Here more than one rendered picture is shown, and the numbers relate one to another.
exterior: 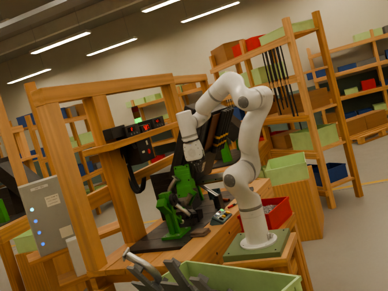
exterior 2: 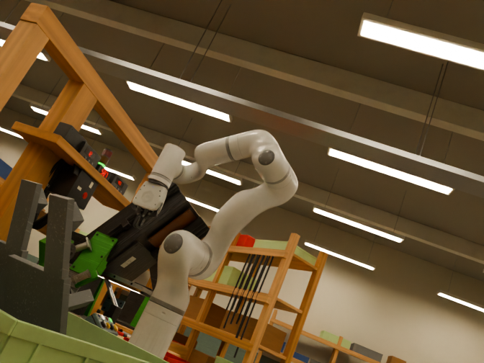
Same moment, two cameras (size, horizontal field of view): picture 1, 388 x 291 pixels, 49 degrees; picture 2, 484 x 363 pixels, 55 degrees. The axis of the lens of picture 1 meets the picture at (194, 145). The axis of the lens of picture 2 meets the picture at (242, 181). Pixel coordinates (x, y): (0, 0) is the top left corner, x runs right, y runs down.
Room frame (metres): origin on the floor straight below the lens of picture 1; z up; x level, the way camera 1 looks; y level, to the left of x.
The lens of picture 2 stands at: (0.54, -0.02, 1.02)
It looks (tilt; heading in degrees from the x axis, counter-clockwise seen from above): 19 degrees up; 351
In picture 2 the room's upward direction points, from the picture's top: 24 degrees clockwise
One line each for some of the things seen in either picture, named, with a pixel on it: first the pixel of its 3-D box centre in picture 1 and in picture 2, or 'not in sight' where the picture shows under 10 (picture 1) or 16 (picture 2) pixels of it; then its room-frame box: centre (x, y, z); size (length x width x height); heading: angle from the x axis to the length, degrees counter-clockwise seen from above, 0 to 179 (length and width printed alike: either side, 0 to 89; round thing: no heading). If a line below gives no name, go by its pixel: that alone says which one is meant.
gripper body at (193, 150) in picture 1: (193, 149); (151, 196); (2.23, 0.01, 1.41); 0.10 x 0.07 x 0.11; 62
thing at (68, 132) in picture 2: (115, 132); (70, 137); (2.69, 0.46, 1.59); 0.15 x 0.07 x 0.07; 152
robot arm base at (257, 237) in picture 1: (254, 224); (152, 336); (2.07, -0.19, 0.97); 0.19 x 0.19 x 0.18
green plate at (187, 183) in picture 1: (185, 179); (97, 256); (2.76, 0.11, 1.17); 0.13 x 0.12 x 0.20; 152
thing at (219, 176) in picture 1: (202, 180); (112, 278); (2.87, 0.01, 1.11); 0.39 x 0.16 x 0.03; 62
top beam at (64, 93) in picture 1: (118, 86); (113, 114); (2.99, 0.40, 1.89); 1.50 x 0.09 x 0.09; 152
